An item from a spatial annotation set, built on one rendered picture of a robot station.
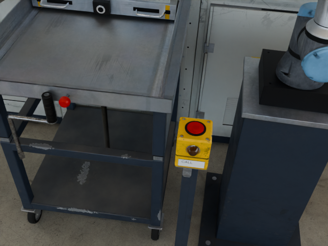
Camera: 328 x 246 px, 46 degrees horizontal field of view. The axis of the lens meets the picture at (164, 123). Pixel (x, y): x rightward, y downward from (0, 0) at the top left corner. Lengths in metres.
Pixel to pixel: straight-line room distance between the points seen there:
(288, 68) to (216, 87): 0.71
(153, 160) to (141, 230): 0.53
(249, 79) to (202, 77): 0.55
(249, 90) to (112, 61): 0.45
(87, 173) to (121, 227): 0.28
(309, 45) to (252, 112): 0.29
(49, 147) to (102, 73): 0.36
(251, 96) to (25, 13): 0.86
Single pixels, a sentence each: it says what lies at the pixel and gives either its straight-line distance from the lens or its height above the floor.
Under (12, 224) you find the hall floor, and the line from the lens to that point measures 1.90.
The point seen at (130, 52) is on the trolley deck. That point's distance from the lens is 1.30.
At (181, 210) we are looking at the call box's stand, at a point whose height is 0.59.
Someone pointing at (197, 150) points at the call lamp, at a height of 0.88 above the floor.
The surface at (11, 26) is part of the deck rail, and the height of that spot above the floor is 0.85.
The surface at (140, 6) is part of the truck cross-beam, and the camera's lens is 1.46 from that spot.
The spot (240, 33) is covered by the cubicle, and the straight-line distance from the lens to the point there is 1.74.
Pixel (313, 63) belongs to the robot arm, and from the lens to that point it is 1.03.
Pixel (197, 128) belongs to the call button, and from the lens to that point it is 0.91.
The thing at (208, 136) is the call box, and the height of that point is 0.90.
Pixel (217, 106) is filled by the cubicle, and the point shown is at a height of 0.27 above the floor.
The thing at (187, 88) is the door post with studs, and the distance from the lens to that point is 1.93.
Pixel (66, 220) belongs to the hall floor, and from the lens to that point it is 1.85.
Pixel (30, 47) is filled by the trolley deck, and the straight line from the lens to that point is 1.37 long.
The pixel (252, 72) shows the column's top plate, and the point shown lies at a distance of 1.39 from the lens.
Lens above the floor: 1.52
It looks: 43 degrees down
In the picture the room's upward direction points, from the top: 3 degrees clockwise
